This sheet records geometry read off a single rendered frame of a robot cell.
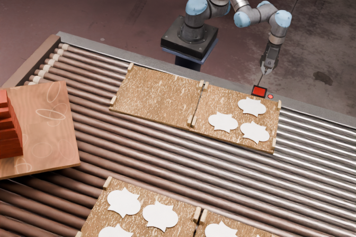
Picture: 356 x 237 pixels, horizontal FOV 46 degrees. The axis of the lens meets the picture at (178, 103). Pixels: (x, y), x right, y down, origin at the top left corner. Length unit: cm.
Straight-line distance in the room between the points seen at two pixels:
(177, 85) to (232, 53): 187
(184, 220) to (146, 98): 70
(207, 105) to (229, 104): 11
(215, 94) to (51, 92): 83
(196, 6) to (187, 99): 56
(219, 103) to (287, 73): 189
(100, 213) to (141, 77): 83
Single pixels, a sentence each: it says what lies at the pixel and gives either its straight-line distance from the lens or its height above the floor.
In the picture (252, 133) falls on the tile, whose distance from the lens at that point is 208.
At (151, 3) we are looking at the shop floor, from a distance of 458.
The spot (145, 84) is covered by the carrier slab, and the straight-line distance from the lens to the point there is 223.
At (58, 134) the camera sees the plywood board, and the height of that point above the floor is 104.
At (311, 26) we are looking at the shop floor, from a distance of 474.
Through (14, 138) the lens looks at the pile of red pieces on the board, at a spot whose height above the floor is 115.
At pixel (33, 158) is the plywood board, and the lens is 181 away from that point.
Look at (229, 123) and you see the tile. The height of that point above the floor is 95.
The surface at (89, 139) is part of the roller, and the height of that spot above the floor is 92.
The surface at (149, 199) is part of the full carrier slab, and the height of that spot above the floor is 94.
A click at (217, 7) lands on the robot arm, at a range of 249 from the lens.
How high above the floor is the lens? 246
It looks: 45 degrees down
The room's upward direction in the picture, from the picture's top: 8 degrees clockwise
